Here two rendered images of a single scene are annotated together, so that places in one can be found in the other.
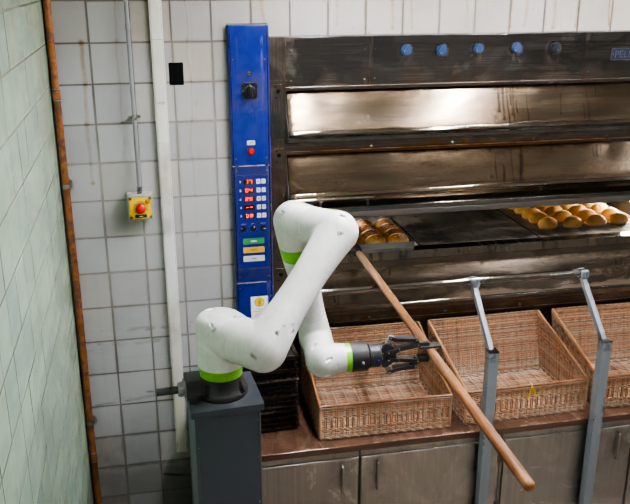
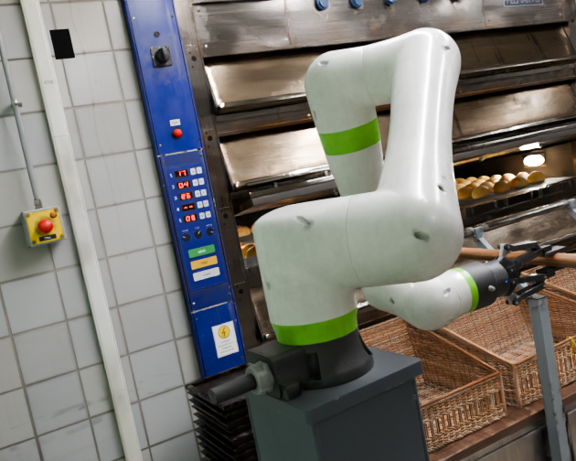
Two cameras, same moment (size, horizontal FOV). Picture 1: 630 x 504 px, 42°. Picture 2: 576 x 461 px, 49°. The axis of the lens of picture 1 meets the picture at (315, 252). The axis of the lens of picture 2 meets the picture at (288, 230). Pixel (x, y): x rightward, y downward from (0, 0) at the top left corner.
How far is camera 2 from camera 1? 1.56 m
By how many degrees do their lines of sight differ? 20
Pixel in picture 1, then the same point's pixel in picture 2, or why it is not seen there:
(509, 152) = not seen: hidden behind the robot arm
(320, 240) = (421, 60)
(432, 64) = (350, 18)
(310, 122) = (239, 92)
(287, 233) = (342, 92)
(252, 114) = (170, 86)
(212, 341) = (310, 249)
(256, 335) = (410, 197)
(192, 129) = (96, 115)
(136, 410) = not seen: outside the picture
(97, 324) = (5, 419)
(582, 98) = (491, 46)
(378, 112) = not seen: hidden behind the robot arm
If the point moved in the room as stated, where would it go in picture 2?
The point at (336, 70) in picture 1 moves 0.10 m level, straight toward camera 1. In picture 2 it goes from (253, 30) to (260, 23)
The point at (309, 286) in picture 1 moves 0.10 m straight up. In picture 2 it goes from (442, 120) to (432, 53)
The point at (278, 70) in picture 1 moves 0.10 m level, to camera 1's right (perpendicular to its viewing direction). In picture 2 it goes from (189, 33) to (219, 28)
